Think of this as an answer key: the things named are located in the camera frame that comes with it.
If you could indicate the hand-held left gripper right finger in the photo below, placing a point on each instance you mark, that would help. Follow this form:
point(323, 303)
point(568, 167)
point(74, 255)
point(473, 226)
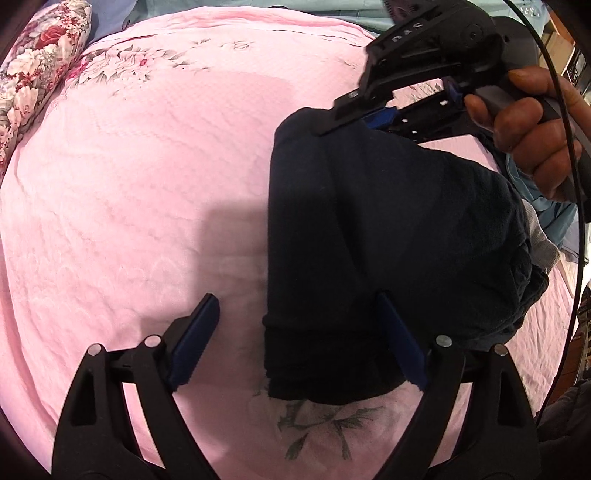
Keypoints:
point(404, 346)

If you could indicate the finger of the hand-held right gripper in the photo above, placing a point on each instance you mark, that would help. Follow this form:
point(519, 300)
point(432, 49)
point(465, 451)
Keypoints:
point(429, 120)
point(378, 117)

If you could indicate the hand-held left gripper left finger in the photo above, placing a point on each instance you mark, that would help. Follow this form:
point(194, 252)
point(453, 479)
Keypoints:
point(196, 341)

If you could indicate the dark navy pants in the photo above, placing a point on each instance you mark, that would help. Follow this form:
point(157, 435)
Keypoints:
point(369, 230)

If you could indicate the person's right hand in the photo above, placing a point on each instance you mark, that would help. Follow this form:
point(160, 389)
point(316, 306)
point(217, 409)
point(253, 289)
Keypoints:
point(526, 129)

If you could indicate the teal heart-print sheet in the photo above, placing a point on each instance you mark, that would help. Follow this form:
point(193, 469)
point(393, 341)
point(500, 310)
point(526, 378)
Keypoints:
point(360, 14)

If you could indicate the wooden furniture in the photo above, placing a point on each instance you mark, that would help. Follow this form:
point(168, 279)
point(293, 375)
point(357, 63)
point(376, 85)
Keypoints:
point(556, 50)

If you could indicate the light blue cloth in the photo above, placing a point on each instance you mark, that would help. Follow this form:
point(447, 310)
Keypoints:
point(558, 221)

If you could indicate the pink floral blanket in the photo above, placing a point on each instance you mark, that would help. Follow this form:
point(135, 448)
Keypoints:
point(138, 184)

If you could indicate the grey cloth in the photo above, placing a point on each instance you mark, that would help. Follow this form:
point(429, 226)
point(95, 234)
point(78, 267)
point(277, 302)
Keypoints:
point(542, 244)

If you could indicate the person's dark clothing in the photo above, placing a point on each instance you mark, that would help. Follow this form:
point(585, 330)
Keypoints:
point(563, 424)

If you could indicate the blue plaid sheet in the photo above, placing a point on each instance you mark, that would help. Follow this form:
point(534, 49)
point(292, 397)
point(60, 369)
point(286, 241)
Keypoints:
point(111, 11)

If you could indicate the red floral pillow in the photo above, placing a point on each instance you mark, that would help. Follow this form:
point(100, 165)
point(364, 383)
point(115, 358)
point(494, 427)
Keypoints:
point(32, 78)

